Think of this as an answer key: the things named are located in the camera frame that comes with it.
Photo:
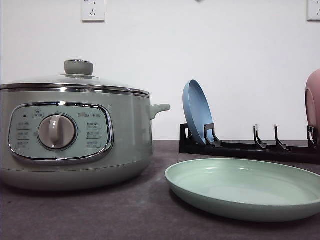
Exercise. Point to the glass lid with green knob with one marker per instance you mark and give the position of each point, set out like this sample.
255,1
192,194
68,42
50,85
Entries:
78,75

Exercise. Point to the green plate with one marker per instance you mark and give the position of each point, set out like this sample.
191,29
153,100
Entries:
247,190

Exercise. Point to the blue plate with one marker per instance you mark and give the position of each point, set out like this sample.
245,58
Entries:
197,110

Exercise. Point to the green electric steamer pot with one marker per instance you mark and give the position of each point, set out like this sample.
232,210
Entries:
74,137

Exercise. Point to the black plate rack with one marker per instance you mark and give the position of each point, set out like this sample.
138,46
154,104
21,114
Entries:
254,149

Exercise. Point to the pink plate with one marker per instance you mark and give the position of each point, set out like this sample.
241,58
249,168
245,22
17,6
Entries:
312,104

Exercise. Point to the grey table mat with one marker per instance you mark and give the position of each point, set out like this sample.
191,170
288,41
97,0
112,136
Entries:
144,208

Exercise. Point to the white wall socket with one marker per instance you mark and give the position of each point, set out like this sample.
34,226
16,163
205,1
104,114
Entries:
313,11
92,11

